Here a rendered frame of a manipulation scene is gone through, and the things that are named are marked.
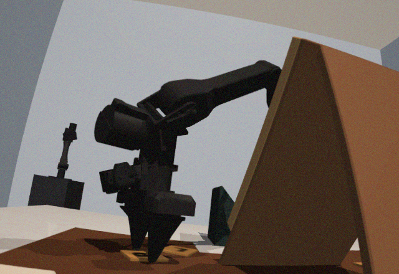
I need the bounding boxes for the brown tile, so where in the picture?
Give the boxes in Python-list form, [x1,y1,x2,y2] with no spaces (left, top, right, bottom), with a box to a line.
[162,245,198,257]
[120,250,168,262]

